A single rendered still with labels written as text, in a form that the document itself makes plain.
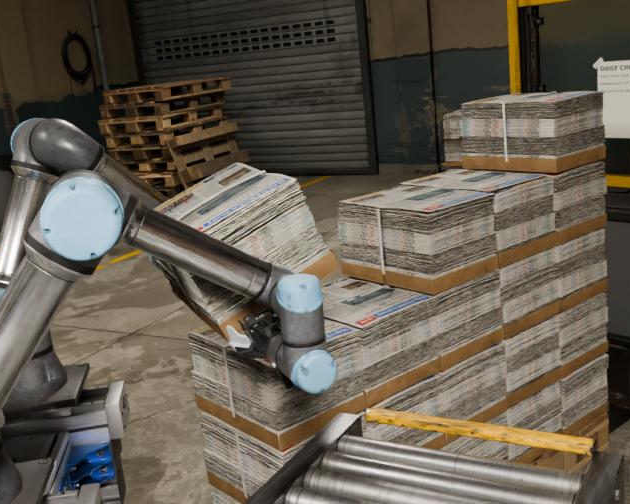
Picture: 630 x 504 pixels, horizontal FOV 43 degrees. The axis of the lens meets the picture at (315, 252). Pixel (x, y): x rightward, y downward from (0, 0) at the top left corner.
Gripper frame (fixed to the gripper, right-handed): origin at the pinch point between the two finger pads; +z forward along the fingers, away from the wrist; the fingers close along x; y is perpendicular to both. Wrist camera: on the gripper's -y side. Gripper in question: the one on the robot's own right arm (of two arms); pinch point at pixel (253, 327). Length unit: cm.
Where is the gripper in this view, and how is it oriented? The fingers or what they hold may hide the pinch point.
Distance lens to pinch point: 167.0
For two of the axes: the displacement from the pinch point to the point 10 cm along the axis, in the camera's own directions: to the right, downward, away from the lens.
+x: -8.1, 5.2, -2.6
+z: -4.1, -1.9, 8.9
